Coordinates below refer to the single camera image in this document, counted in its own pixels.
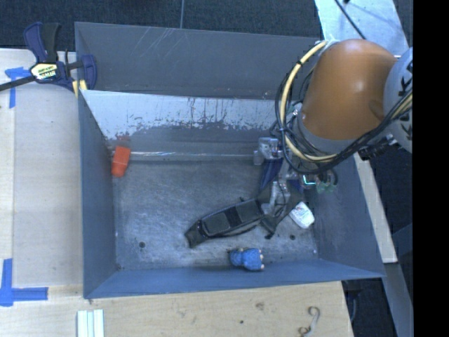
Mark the pale wood flat board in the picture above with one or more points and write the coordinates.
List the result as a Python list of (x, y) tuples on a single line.
[(45, 188)]

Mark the orange block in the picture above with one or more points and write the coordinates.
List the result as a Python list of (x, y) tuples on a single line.
[(120, 160)]

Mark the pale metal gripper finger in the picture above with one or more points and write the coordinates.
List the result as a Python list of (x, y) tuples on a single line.
[(273, 194), (285, 194)]

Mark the grey metal bin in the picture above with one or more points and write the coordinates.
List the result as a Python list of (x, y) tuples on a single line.
[(168, 202)]

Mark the blue toy animal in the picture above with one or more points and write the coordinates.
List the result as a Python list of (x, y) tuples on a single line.
[(247, 258)]

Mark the blue spray bottle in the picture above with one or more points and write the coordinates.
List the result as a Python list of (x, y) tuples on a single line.
[(271, 172)]

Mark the small white bottle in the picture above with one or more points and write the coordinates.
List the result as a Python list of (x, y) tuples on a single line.
[(301, 215)]

